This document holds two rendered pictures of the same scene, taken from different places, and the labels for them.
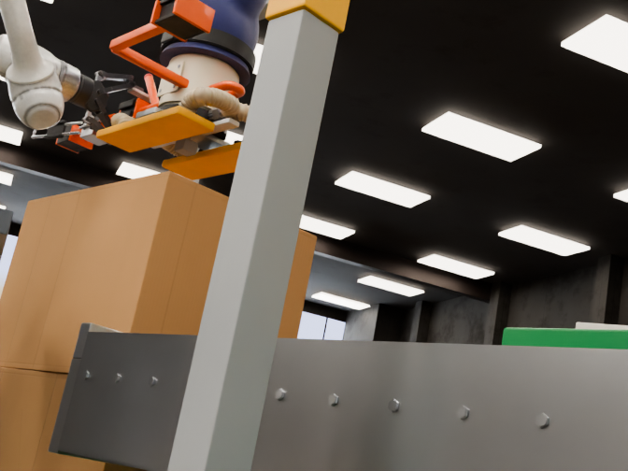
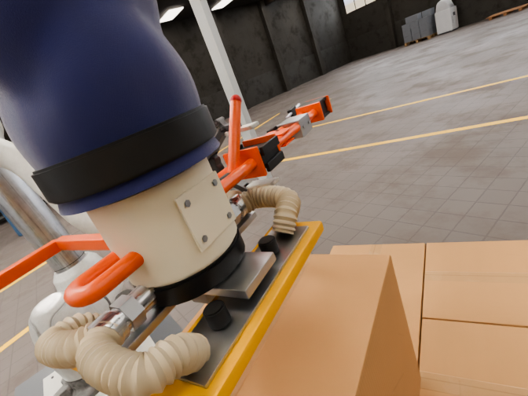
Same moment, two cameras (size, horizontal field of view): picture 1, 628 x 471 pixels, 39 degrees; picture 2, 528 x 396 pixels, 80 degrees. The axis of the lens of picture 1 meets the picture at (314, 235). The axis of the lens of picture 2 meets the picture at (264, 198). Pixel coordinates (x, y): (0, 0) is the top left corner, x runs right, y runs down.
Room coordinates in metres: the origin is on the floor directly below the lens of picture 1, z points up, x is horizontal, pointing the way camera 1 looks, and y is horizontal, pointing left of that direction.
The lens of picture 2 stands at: (2.02, -0.12, 1.38)
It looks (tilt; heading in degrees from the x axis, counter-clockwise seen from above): 21 degrees down; 78
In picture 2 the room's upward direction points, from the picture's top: 21 degrees counter-clockwise
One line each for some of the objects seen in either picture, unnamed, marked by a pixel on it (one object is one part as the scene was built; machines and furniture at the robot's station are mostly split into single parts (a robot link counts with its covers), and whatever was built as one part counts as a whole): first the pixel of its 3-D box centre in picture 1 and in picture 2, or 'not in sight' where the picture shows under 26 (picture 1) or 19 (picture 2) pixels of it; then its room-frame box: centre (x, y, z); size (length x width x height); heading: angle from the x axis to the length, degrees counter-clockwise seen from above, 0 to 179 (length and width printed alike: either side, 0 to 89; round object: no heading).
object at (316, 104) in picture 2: (76, 138); (314, 110); (2.43, 0.72, 1.23); 0.08 x 0.07 x 0.05; 41
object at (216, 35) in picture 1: (206, 55); (130, 149); (1.97, 0.33, 1.35); 0.23 x 0.23 x 0.04
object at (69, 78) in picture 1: (63, 81); not in sight; (2.02, 0.67, 1.24); 0.09 x 0.06 x 0.09; 41
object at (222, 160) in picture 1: (219, 155); (249, 283); (2.04, 0.26, 1.13); 0.34 x 0.10 x 0.05; 41
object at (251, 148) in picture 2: (140, 117); (254, 156); (2.16, 0.49, 1.24); 0.10 x 0.08 x 0.06; 131
